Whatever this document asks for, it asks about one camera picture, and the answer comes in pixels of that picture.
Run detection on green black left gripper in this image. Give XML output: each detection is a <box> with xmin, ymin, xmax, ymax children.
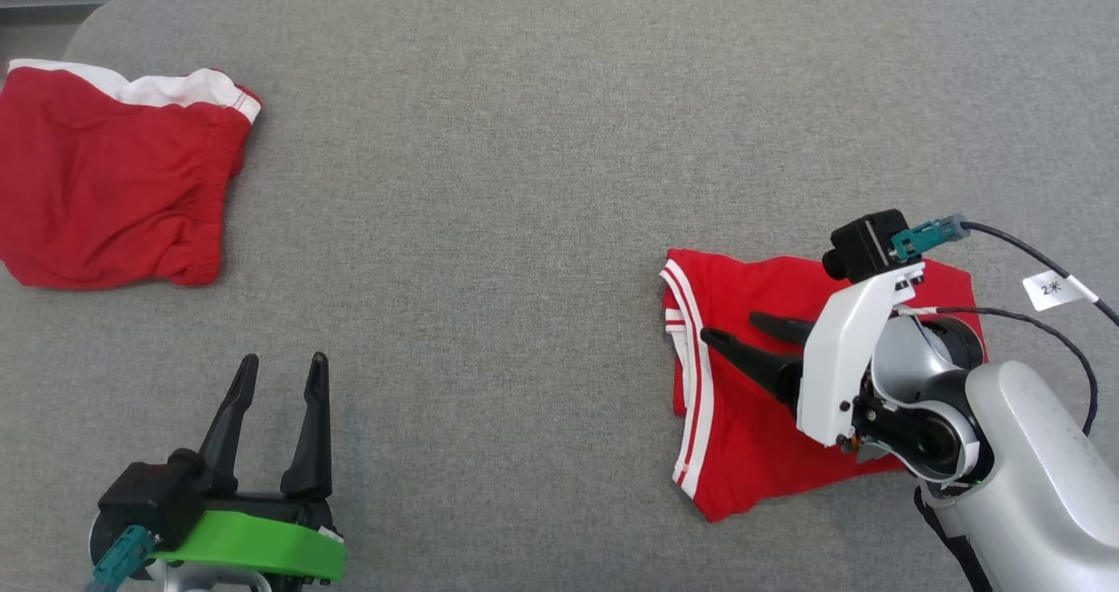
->
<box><xmin>149</xmin><ymin>352</ymin><xmax>348</xmax><ymax>586</ymax></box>

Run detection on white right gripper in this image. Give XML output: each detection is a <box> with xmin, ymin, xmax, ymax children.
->
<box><xmin>699</xmin><ymin>261</ymin><xmax>926</xmax><ymax>447</ymax></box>

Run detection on red garment with white stripes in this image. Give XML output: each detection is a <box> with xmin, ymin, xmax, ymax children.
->
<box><xmin>660</xmin><ymin>248</ymin><xmax>989</xmax><ymax>523</ymax></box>

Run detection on grey fabric sofa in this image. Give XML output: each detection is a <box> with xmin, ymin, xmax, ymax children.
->
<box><xmin>0</xmin><ymin>0</ymin><xmax>1119</xmax><ymax>592</ymax></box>

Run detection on red shorts with white waistband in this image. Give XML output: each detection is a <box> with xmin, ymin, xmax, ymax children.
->
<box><xmin>0</xmin><ymin>59</ymin><xmax>262</xmax><ymax>291</ymax></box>

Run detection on teal left camera connector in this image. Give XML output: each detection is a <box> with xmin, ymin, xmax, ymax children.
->
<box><xmin>87</xmin><ymin>525</ymin><xmax>158</xmax><ymax>592</ymax></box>

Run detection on teal camera connector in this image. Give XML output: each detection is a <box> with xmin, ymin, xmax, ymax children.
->
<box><xmin>890</xmin><ymin>214</ymin><xmax>970</xmax><ymax>261</ymax></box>
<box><xmin>87</xmin><ymin>525</ymin><xmax>158</xmax><ymax>592</ymax></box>

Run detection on teal right camera connector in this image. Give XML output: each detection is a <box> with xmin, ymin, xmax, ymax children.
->
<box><xmin>890</xmin><ymin>214</ymin><xmax>970</xmax><ymax>261</ymax></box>

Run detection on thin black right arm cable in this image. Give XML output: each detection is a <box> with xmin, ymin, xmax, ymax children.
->
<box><xmin>896</xmin><ymin>306</ymin><xmax>1099</xmax><ymax>437</ymax></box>

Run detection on black labelled right arm cable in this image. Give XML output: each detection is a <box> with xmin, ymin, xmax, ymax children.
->
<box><xmin>962</xmin><ymin>221</ymin><xmax>1119</xmax><ymax>326</ymax></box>

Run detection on white cable label tag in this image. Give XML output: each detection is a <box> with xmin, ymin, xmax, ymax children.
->
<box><xmin>1022</xmin><ymin>270</ymin><xmax>1098</xmax><ymax>313</ymax></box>

